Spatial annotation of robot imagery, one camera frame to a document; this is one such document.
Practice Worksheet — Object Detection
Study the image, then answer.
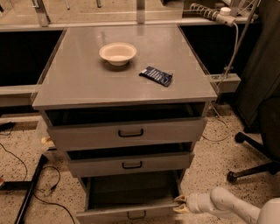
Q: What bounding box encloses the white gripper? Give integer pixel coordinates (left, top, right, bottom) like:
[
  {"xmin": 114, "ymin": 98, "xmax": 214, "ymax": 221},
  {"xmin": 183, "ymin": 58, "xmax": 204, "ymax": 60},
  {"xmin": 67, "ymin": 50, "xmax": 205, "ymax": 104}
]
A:
[{"xmin": 173, "ymin": 193, "xmax": 200, "ymax": 214}]

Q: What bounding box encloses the grey bottom drawer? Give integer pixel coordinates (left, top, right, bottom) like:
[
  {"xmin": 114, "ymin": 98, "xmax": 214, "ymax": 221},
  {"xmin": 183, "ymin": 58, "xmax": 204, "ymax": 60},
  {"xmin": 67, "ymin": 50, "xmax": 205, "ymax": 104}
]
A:
[{"xmin": 76, "ymin": 171, "xmax": 182, "ymax": 224}]

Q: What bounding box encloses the grey drawer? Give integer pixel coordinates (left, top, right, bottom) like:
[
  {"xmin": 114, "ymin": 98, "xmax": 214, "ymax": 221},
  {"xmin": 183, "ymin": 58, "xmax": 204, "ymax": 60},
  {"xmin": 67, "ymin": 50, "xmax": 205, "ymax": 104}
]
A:
[
  {"xmin": 76, "ymin": 171, "xmax": 182, "ymax": 224},
  {"xmin": 68, "ymin": 151, "xmax": 194, "ymax": 178},
  {"xmin": 47, "ymin": 118, "xmax": 207, "ymax": 151}
]

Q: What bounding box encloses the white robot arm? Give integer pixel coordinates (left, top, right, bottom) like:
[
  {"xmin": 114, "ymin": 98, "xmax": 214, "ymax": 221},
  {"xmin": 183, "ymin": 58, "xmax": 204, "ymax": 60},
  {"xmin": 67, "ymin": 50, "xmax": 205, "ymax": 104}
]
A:
[{"xmin": 173, "ymin": 187, "xmax": 280, "ymax": 224}]

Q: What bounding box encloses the grey middle drawer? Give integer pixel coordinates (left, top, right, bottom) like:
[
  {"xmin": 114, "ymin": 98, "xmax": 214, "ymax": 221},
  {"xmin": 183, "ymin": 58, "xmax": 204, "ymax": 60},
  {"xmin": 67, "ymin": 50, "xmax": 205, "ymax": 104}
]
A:
[{"xmin": 68, "ymin": 151, "xmax": 194, "ymax": 178}]

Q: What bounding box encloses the grey drawer cabinet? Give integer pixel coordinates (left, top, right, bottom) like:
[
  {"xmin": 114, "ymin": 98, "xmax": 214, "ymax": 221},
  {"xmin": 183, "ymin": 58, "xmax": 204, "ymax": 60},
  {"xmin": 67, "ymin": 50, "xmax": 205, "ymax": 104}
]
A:
[{"xmin": 31, "ymin": 24, "xmax": 219, "ymax": 200}]

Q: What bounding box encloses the grey top drawer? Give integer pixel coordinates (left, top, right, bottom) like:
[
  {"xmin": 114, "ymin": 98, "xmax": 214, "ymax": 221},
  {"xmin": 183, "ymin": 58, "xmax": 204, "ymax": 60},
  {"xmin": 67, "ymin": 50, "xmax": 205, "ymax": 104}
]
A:
[{"xmin": 47, "ymin": 118, "xmax": 207, "ymax": 151}]

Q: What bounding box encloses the dark blue snack packet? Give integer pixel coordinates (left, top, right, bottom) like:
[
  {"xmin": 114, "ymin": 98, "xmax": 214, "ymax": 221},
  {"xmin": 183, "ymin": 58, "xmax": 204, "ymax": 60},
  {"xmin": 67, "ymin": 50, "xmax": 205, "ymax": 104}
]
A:
[{"xmin": 139, "ymin": 66, "xmax": 172, "ymax": 88}]

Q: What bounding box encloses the black office chair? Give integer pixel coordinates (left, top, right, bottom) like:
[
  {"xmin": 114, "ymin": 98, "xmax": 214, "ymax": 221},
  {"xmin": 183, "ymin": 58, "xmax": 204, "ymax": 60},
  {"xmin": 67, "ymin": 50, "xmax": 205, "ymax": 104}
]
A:
[{"xmin": 227, "ymin": 97, "xmax": 280, "ymax": 183}]

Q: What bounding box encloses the black floor stand bar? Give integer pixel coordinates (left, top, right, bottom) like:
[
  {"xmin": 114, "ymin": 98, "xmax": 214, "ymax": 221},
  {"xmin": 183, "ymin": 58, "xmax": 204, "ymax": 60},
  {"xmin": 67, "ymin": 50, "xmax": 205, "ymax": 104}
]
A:
[{"xmin": 0, "ymin": 155, "xmax": 48, "ymax": 224}]

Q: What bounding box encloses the white bowl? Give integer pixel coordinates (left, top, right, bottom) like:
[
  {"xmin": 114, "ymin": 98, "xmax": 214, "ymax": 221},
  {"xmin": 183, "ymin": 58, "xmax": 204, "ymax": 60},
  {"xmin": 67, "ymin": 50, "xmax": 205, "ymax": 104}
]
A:
[{"xmin": 99, "ymin": 42, "xmax": 137, "ymax": 67}]

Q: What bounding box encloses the white power strip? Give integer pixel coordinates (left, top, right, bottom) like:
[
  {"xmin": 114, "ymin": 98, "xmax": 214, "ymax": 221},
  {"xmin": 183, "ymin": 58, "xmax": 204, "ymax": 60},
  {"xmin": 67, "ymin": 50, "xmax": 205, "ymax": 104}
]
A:
[{"xmin": 189, "ymin": 3, "xmax": 236, "ymax": 28}]

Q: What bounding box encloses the black floor cable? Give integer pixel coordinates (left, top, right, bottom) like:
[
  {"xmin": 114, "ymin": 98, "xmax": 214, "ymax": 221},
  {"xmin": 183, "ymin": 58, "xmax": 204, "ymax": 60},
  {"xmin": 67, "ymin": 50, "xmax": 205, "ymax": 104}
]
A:
[{"xmin": 0, "ymin": 142, "xmax": 77, "ymax": 224}]

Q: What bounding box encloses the white cable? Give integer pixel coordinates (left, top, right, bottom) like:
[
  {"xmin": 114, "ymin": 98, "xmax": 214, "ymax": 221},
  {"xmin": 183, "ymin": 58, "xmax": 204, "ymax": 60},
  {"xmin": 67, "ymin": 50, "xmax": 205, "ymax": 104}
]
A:
[{"xmin": 201, "ymin": 22, "xmax": 240, "ymax": 144}]

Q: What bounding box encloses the grey metal frame rail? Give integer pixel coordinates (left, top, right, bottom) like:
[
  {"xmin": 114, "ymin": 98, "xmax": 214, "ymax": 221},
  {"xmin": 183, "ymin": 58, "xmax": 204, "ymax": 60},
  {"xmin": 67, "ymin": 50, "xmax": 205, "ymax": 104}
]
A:
[{"xmin": 0, "ymin": 84, "xmax": 39, "ymax": 107}]

